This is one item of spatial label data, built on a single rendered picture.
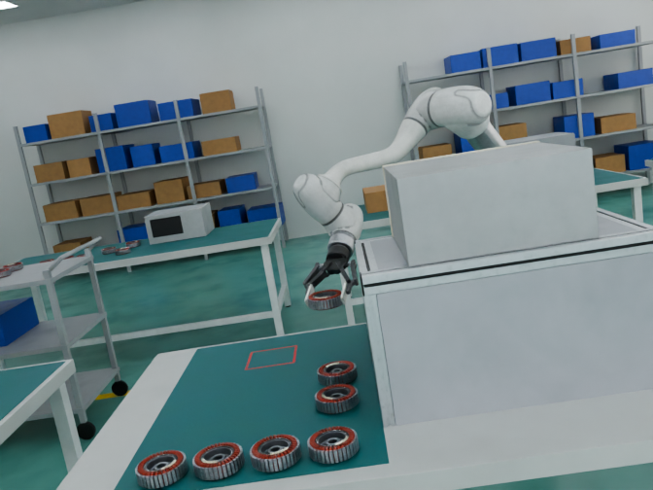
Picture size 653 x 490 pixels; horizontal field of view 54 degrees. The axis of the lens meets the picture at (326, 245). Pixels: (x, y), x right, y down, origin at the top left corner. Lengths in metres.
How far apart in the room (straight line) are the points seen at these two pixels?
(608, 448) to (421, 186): 0.66
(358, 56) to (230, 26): 1.66
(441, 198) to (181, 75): 7.48
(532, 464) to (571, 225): 0.52
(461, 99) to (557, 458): 1.27
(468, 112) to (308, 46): 6.44
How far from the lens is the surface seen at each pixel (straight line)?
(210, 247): 4.56
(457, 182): 1.46
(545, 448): 1.45
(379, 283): 1.45
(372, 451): 1.48
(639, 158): 8.84
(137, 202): 8.44
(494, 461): 1.41
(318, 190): 2.09
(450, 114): 2.29
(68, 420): 2.65
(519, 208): 1.50
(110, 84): 9.03
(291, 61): 8.59
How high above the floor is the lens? 1.47
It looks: 11 degrees down
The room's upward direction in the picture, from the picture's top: 9 degrees counter-clockwise
